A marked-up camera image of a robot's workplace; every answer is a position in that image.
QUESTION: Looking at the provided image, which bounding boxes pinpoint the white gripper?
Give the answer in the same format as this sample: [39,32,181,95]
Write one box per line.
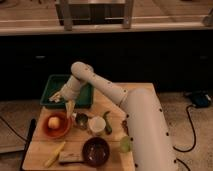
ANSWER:
[49,75,86,117]

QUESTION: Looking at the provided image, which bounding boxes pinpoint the red yellow apple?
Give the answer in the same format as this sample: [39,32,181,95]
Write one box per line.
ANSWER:
[48,117,60,129]

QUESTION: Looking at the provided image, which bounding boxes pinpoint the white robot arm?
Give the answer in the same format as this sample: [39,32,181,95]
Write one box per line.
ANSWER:
[49,62,178,171]

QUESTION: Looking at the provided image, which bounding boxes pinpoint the red bowl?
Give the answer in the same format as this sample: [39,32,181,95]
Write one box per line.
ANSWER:
[42,112,72,139]

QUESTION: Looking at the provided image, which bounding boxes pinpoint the dark purple bowl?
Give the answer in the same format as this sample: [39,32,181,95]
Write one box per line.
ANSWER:
[82,137,110,167]

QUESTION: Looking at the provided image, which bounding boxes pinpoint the green plastic tray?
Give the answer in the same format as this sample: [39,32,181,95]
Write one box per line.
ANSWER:
[40,74,94,109]

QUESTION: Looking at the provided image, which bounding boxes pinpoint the small metal cup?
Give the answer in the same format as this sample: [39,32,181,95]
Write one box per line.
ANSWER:
[73,113,89,130]

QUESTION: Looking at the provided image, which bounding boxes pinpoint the white cup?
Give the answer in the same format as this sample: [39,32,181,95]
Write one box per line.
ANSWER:
[88,116,106,135]

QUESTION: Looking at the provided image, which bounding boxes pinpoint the green pepper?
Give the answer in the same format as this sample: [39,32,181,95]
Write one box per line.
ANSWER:
[103,111,112,135]

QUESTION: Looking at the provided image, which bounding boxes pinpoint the wooden scrub brush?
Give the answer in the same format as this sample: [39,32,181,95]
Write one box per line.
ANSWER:
[58,151,83,165]

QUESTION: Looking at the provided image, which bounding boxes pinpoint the dark red grapes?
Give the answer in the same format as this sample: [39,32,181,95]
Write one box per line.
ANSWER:
[121,120,128,133]

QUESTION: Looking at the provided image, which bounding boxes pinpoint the black floor device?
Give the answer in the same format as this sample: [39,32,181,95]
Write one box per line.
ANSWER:
[187,92,212,108]

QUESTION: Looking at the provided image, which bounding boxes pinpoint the metal stand frame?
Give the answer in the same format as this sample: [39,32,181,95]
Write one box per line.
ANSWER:
[54,0,134,31]

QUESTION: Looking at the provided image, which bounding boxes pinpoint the black cable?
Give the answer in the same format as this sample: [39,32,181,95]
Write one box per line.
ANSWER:
[173,104,198,154]

